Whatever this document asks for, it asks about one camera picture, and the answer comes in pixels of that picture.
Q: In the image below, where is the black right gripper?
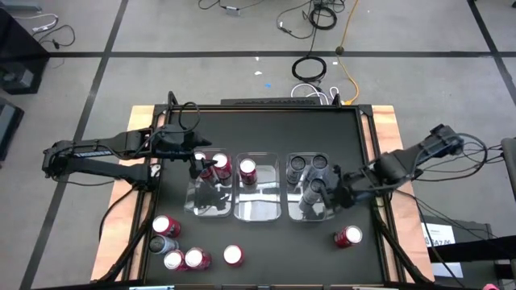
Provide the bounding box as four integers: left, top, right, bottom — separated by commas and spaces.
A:
319, 165, 378, 209

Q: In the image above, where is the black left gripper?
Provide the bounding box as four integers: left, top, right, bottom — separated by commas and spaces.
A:
155, 123, 219, 181

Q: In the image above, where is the red Fanta soda can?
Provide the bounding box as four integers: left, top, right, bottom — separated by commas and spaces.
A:
223, 243, 245, 267
152, 213, 182, 238
193, 151, 217, 187
211, 152, 234, 187

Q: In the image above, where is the white Celsius drink can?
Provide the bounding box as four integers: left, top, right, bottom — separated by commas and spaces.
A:
148, 234, 180, 255
310, 154, 331, 178
286, 155, 308, 190
297, 176, 328, 213

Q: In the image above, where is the clear plastic storage bin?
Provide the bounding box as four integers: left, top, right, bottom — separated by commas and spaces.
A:
184, 147, 235, 219
285, 151, 336, 223
233, 151, 282, 222

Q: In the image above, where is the red Coca-Cola soda can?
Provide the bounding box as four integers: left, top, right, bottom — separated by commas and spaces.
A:
163, 249, 189, 271
333, 225, 364, 250
184, 246, 213, 271
238, 158, 259, 186

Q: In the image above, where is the black box with white label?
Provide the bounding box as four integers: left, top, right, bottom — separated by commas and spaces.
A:
421, 215, 495, 280

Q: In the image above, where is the dark monitor screen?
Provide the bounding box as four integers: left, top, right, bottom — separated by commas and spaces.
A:
0, 96, 25, 162

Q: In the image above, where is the black desk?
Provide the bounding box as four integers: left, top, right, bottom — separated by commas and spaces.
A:
0, 6, 50, 96

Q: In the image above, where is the white cable bundle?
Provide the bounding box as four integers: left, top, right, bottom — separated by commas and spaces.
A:
289, 82, 340, 106

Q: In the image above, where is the black metal table frame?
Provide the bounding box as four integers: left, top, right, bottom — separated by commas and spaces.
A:
94, 91, 435, 290

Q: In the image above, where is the black coiled floor cable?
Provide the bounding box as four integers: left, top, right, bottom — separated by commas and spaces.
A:
308, 5, 338, 31
291, 55, 327, 84

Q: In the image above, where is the black floor cable with plug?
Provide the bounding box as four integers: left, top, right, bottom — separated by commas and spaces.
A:
276, 0, 319, 40

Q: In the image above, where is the orange extension cable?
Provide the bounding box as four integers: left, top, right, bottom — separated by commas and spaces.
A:
335, 0, 360, 106

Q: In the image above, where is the thin black floor cable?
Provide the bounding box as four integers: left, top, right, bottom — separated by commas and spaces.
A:
31, 23, 77, 52

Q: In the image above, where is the white floor cable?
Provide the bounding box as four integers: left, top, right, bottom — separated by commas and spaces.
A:
14, 13, 60, 34

